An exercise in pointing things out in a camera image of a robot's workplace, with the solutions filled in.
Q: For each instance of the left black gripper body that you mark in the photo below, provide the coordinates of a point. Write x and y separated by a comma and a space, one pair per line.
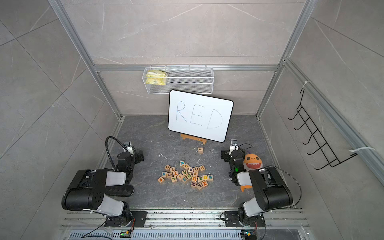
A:
138, 156

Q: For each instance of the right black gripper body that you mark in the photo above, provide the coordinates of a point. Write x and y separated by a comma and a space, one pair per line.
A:
226, 154

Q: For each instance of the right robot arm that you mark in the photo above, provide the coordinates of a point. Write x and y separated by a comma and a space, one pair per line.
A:
270, 190

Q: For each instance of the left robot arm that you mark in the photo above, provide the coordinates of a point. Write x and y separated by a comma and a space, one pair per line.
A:
97, 191

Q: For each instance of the wooden easel stand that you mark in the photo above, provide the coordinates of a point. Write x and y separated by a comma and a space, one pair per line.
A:
203, 141

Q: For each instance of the wooden block brown H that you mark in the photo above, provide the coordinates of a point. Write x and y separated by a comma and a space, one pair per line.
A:
202, 168

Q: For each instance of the orange shark plush toy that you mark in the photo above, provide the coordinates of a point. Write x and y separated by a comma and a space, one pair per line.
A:
251, 162

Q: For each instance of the wooden block brown C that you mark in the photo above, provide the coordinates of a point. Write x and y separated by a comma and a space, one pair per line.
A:
167, 167

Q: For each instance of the wooden block red f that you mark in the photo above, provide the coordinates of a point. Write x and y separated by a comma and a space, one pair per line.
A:
161, 180

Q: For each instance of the black oval pad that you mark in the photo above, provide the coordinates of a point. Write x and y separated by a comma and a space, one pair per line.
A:
120, 191

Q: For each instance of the white dry-erase board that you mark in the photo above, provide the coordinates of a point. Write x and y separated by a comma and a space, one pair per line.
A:
199, 115

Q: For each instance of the yellow packet in basket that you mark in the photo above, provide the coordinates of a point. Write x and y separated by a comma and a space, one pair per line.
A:
156, 77

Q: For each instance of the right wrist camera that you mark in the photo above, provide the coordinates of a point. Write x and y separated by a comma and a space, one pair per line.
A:
233, 146

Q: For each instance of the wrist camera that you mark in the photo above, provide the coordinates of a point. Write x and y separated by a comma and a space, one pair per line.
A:
233, 146
128, 147

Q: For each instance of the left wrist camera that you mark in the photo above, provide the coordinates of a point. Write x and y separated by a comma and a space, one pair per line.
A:
128, 147

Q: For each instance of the metal base rail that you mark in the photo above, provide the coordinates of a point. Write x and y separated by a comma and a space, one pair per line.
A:
188, 224

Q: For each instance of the white wire mesh basket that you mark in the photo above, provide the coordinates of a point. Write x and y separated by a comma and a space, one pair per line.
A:
196, 80

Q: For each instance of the black wall hook rack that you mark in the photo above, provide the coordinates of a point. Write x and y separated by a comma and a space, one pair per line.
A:
317, 137

